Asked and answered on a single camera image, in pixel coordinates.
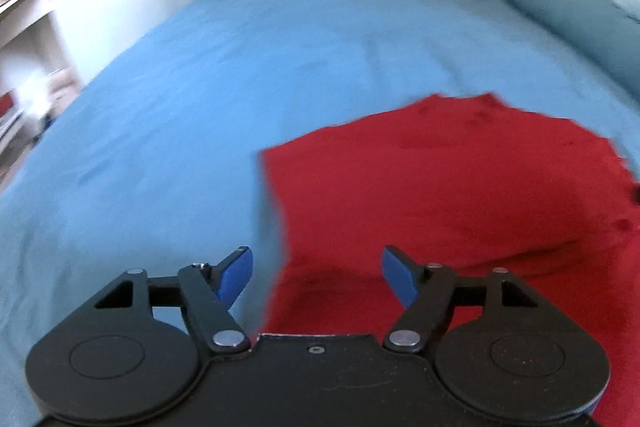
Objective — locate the blue bed sheet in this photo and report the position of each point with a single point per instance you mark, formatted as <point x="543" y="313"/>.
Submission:
<point x="210" y="117"/>

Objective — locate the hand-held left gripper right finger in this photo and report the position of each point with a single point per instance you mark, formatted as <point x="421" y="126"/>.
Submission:
<point x="398" y="274"/>

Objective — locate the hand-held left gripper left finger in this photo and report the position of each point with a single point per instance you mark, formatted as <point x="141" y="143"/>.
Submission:
<point x="235" y="274"/>

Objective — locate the white shelf unit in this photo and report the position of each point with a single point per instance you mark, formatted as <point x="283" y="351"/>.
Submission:
<point x="30" y="57"/>

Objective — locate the red garment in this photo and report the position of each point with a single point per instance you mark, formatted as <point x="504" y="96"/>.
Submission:
<point x="450" y="192"/>

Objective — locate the teal bolster pillow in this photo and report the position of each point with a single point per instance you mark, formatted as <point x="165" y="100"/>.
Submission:
<point x="575" y="17"/>

